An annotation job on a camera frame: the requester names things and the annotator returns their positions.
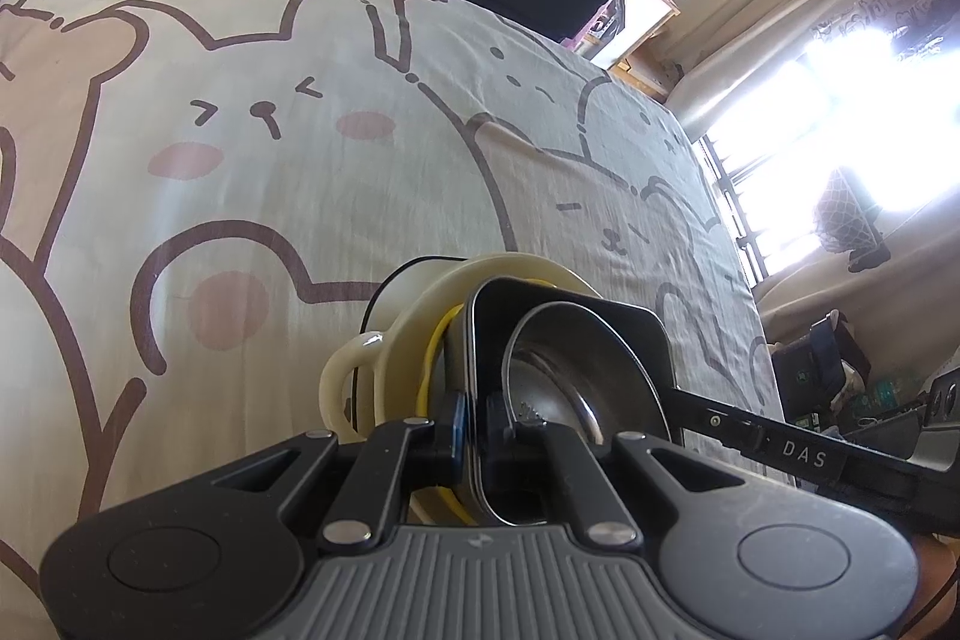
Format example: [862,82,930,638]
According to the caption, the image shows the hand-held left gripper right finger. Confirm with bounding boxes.
[484,392,757,549]

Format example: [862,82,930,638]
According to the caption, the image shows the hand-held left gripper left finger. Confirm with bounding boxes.
[204,389,470,552]

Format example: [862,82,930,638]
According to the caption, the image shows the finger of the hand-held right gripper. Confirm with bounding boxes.
[661,386,760,459]

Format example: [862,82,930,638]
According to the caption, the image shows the small round steel bowl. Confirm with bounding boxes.
[499,300,674,526]

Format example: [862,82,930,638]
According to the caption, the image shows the cream two-handled bowl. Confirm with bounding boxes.
[319,252,602,525]

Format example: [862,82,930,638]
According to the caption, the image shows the white square plate black rim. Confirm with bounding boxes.
[361,254,467,431]

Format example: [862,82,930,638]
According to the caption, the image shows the steel rectangular tray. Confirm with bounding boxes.
[456,276,681,527]

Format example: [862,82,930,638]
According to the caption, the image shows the mesh net bag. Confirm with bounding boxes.
[812,166,895,272]

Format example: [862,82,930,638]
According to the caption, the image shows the cartoon animal printed tablecloth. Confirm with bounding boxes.
[0,0,797,611]

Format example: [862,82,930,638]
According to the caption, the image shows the cream curtain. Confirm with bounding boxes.
[664,0,905,125]

